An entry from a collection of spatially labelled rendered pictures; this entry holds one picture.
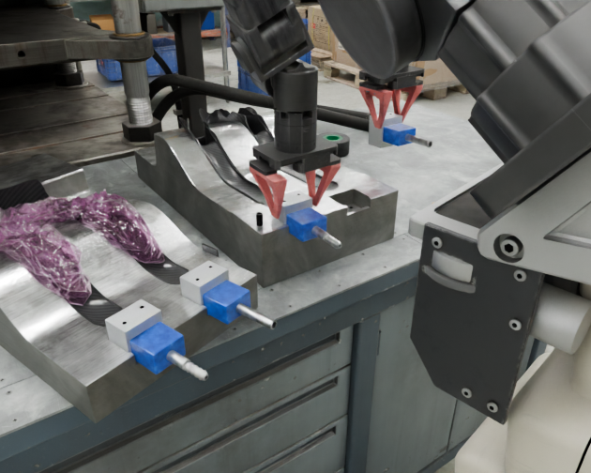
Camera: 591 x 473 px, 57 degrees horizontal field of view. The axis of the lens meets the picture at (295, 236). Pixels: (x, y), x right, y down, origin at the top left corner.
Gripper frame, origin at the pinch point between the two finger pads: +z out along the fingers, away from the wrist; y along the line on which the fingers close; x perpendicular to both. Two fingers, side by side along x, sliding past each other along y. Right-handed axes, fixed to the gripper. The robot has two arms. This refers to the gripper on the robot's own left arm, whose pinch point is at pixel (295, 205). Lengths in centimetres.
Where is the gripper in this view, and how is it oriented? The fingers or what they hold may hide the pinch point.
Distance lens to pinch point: 79.2
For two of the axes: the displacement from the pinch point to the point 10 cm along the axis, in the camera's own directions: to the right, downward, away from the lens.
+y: -8.2, 2.9, -5.0
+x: 5.7, 4.1, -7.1
